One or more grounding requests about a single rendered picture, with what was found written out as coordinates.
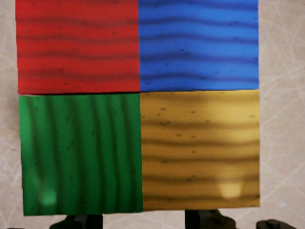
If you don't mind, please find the blue wooden cube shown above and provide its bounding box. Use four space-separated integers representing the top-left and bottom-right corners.
138 0 259 93

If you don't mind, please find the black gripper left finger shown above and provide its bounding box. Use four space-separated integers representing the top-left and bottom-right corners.
49 215 103 229

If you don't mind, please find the green wood-grain cube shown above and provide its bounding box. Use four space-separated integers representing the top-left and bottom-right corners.
18 94 143 217

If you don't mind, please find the red cube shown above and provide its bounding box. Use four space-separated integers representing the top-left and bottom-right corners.
15 0 140 95

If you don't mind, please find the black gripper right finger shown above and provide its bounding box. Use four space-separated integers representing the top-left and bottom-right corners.
185 209 297 229

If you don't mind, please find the yellow wooden cube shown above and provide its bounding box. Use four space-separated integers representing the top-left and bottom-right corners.
140 90 260 212

